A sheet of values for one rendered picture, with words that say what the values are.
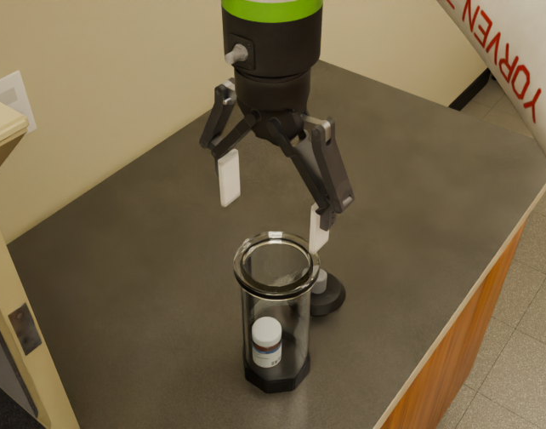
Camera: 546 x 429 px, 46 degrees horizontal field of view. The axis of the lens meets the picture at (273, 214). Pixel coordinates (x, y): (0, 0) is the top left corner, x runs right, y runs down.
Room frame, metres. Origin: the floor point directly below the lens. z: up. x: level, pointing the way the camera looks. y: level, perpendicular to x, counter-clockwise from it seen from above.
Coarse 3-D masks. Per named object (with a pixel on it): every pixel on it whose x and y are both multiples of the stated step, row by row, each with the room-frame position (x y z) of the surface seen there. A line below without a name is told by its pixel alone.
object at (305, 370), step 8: (248, 288) 0.50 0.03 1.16; (304, 288) 0.50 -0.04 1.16; (264, 296) 0.49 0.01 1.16; (272, 296) 0.49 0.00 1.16; (280, 296) 0.49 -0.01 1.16; (288, 296) 0.49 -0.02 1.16; (248, 368) 0.52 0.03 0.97; (304, 368) 0.52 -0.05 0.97; (248, 376) 0.52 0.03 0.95; (256, 376) 0.51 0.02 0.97; (296, 376) 0.51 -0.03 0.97; (304, 376) 0.52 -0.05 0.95; (256, 384) 0.51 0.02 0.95; (264, 384) 0.50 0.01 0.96; (272, 384) 0.50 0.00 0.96; (280, 384) 0.50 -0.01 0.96; (288, 384) 0.50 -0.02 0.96; (296, 384) 0.51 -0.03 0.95; (272, 392) 0.50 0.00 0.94
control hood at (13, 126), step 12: (0, 108) 0.36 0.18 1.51; (0, 120) 0.35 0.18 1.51; (12, 120) 0.35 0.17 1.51; (24, 120) 0.35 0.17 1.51; (0, 132) 0.34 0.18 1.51; (12, 132) 0.35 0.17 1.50; (24, 132) 0.35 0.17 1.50; (0, 144) 0.34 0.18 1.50; (12, 144) 0.36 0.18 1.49; (0, 156) 0.36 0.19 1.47
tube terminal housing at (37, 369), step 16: (0, 240) 0.42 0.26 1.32; (0, 256) 0.42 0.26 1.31; (0, 272) 0.41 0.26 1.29; (16, 272) 0.43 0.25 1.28; (0, 288) 0.41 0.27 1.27; (16, 288) 0.42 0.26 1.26; (0, 304) 0.40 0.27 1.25; (16, 304) 0.42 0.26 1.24; (0, 320) 0.42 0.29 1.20; (16, 336) 0.41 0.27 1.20; (16, 352) 0.42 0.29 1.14; (32, 352) 0.41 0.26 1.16; (48, 352) 0.43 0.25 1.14; (32, 368) 0.41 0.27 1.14; (48, 368) 0.42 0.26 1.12; (32, 384) 0.43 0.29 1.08; (48, 384) 0.41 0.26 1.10; (48, 400) 0.41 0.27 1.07; (64, 400) 0.42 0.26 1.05; (48, 416) 0.40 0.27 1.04; (64, 416) 0.42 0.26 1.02
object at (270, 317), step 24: (264, 240) 0.58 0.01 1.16; (288, 240) 0.58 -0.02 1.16; (240, 264) 0.54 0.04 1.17; (264, 264) 0.58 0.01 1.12; (288, 264) 0.58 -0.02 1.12; (312, 264) 0.54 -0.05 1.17; (264, 288) 0.50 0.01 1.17; (288, 288) 0.50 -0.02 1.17; (264, 312) 0.50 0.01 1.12; (288, 312) 0.50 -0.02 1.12; (264, 336) 0.50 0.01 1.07; (288, 336) 0.50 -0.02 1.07; (264, 360) 0.50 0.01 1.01; (288, 360) 0.50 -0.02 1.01
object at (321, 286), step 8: (320, 272) 0.67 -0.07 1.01; (328, 272) 0.70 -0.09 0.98; (320, 280) 0.66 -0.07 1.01; (328, 280) 0.68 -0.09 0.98; (336, 280) 0.68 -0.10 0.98; (312, 288) 0.66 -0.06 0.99; (320, 288) 0.65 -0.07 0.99; (328, 288) 0.66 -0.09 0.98; (336, 288) 0.66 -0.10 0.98; (312, 296) 0.65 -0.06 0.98; (320, 296) 0.65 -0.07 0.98; (328, 296) 0.65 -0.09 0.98; (336, 296) 0.65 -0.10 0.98; (344, 296) 0.66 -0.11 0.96; (312, 304) 0.63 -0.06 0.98; (320, 304) 0.63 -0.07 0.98; (328, 304) 0.63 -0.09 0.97; (336, 304) 0.64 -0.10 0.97; (312, 312) 0.62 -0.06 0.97; (320, 312) 0.62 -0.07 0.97; (328, 312) 0.62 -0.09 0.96
